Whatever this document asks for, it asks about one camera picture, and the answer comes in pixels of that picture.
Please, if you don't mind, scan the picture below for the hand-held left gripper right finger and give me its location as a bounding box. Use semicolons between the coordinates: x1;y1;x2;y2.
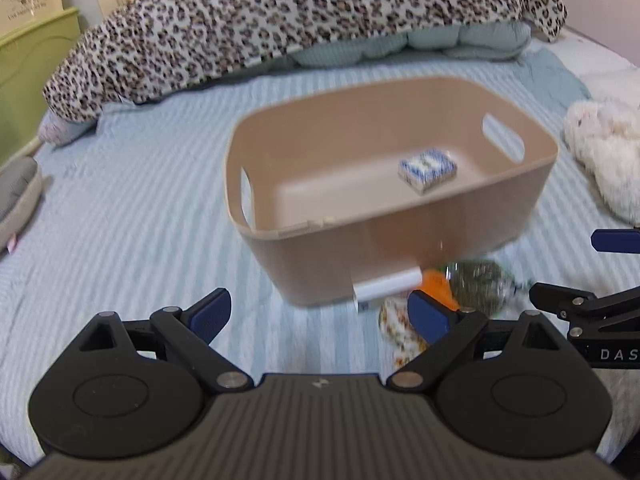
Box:
391;291;576;392

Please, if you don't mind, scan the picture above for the floral patterned packet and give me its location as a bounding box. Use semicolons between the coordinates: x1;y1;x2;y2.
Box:
378;296;431;367

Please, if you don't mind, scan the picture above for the white printed wall sign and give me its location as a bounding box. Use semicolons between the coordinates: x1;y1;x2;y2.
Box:
0;0;67;39

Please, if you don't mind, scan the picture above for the green wooden cabinet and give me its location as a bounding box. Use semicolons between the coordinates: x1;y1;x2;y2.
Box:
0;6;83;167

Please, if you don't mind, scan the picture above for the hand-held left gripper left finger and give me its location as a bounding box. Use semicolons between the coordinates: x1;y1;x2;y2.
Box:
80;287;253;393

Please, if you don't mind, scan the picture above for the teal quilted cloth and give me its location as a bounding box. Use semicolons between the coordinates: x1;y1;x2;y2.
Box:
515;49;592;116

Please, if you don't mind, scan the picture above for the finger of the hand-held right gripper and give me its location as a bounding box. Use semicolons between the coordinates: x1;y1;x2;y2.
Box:
590;228;640;254
529;282;640;338

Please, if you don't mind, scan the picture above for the white pillow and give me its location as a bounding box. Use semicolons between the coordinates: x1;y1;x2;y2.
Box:
550;27;640;108

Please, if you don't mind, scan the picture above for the beige plastic storage bin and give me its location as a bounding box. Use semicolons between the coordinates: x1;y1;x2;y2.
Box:
223;76;560;308

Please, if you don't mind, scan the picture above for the green clear-wrapped packet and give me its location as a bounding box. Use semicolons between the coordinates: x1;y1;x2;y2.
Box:
445;259;526;318

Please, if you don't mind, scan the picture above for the light teal puffy quilt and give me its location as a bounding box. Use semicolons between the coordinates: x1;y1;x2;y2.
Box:
290;22;533;68

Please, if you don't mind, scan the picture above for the grey cushion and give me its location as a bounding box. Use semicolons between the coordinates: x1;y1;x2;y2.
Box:
0;156;47;257

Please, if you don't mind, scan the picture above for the orange snack packet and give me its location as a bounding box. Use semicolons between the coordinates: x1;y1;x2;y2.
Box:
417;269;461;311

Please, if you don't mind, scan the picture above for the leopard print blanket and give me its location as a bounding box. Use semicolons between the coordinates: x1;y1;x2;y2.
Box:
42;0;568;125

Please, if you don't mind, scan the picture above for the white fluffy plush toy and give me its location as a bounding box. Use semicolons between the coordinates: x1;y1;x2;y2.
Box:
562;99;640;227

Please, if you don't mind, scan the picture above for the small blue white box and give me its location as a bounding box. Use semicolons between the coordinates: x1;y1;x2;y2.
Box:
397;147;458;195

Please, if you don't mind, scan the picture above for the white rectangular power bank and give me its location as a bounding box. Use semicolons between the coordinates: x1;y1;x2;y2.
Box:
352;268;423;312

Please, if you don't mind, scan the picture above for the pale pink pillow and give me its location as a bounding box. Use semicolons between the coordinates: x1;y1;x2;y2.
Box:
37;109;99;147

